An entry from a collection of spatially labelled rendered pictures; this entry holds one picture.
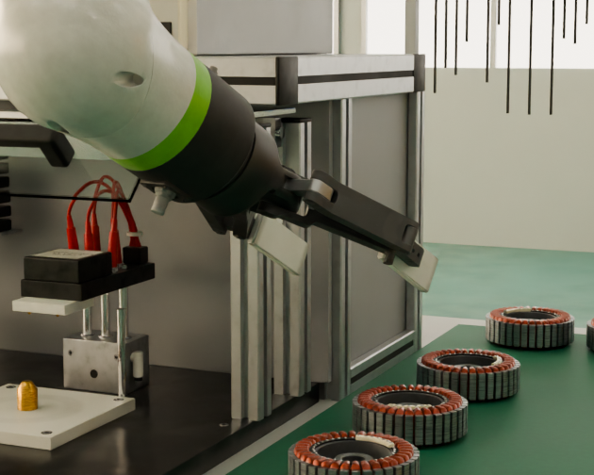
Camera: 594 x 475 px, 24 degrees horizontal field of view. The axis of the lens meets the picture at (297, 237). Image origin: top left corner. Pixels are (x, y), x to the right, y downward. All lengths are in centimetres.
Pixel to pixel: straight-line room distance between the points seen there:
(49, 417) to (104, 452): 10
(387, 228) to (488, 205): 677
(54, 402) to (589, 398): 57
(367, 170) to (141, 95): 68
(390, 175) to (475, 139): 616
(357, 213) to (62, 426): 40
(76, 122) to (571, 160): 683
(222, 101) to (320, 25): 73
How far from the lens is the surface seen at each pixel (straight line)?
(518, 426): 140
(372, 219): 102
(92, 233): 145
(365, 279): 156
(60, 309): 133
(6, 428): 128
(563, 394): 153
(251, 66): 129
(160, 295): 153
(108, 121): 89
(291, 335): 140
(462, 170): 782
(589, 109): 762
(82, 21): 87
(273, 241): 116
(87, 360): 144
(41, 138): 110
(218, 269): 150
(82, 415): 131
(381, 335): 162
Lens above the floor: 113
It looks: 8 degrees down
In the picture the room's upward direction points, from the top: straight up
